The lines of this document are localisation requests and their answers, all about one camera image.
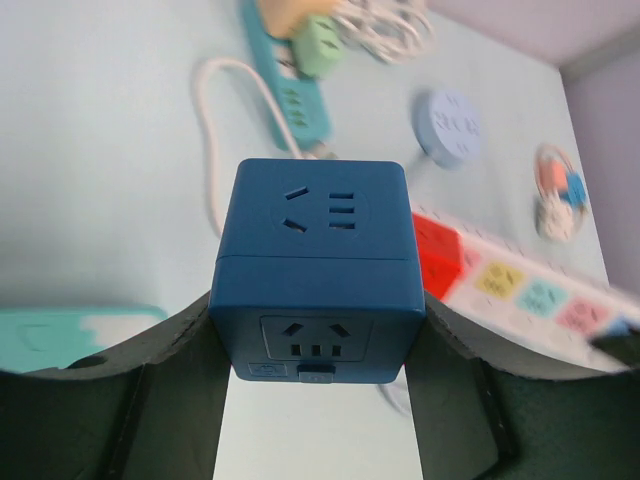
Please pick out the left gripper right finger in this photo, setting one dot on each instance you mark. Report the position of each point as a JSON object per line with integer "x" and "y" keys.
{"x": 486, "y": 408}

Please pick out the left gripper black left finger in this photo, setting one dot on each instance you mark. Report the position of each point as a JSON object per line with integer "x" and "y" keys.
{"x": 150, "y": 407}

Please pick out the teal triangular power strip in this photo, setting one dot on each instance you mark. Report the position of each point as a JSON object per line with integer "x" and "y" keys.
{"x": 39, "y": 338}

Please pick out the red cube adapter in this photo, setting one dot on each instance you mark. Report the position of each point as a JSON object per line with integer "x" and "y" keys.
{"x": 440, "y": 255}

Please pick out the white square adapter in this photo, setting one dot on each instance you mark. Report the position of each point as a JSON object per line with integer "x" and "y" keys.
{"x": 555, "y": 220}

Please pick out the blue cube adapter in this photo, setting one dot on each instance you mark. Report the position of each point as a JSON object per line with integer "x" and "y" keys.
{"x": 317, "y": 277}

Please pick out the pink small plug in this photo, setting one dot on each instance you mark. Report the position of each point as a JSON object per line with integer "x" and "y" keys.
{"x": 553, "y": 176}

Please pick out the round light blue socket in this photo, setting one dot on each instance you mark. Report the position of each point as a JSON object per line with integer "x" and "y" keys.
{"x": 447, "y": 128}

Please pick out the teal small adapter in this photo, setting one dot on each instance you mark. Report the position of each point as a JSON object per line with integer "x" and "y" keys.
{"x": 298, "y": 97}

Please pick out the orange cube adapter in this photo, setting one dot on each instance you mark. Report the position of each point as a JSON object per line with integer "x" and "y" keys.
{"x": 282, "y": 17}

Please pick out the blue square adapter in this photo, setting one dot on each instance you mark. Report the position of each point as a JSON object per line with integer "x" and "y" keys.
{"x": 575, "y": 195}

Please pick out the light green small adapter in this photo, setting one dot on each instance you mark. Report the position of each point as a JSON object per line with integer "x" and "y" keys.
{"x": 317, "y": 46}

